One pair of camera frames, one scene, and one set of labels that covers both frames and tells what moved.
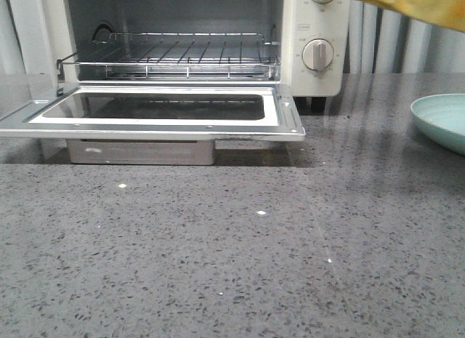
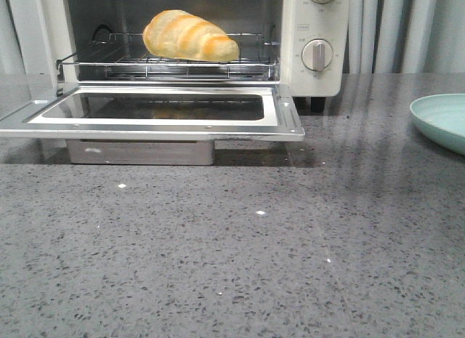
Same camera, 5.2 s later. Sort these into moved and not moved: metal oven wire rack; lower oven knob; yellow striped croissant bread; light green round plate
Moved: yellow striped croissant bread
Not moved: lower oven knob; light green round plate; metal oven wire rack
